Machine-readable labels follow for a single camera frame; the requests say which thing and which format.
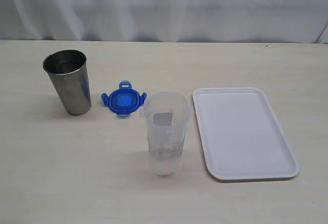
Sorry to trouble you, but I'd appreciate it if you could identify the stainless steel cup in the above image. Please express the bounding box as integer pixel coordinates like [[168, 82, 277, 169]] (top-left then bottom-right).
[[43, 50, 92, 116]]

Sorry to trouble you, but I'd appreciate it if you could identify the clear plastic container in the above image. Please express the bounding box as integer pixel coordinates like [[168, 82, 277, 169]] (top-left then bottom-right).
[[140, 92, 192, 176]]

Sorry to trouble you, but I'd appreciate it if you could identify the white backdrop curtain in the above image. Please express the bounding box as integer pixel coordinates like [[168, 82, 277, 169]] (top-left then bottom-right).
[[1, 0, 327, 43]]

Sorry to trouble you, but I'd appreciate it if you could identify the blue plastic lid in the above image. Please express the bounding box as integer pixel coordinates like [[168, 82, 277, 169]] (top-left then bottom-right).
[[101, 80, 147, 117]]

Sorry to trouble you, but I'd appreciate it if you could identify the white rectangular tray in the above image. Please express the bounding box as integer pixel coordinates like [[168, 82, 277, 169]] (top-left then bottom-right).
[[193, 87, 300, 182]]

